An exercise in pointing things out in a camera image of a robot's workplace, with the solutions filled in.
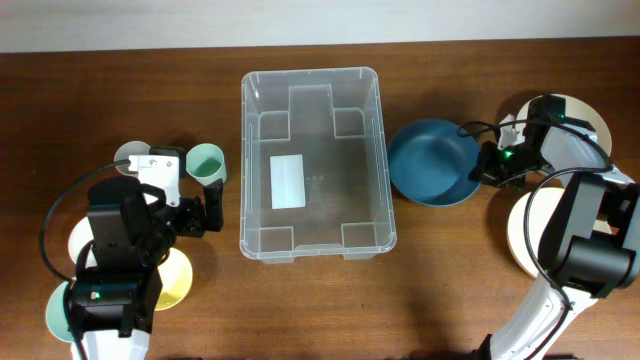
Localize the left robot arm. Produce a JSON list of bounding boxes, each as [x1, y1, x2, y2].
[[63, 176, 224, 359]]

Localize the mint green cup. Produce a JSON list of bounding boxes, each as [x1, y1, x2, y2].
[[186, 143, 227, 186]]

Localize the dark blue bowl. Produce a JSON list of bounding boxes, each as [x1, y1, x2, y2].
[[387, 119, 480, 207]]

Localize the cream bowl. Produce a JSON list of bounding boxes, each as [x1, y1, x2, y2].
[[506, 187, 614, 279], [513, 94, 612, 155]]

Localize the grey cup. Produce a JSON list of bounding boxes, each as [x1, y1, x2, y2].
[[114, 140, 150, 177]]

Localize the yellow small bowl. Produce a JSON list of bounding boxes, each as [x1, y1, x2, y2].
[[155, 248, 193, 311]]

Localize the mint green small bowl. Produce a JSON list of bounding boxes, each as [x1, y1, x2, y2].
[[45, 282, 73, 343]]

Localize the white small bowl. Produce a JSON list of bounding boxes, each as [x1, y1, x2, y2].
[[68, 217, 94, 263]]

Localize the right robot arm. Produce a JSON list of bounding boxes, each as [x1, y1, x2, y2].
[[469, 95, 639, 360]]

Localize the clear plastic storage bin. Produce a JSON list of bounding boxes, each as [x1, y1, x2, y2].
[[239, 67, 397, 264]]

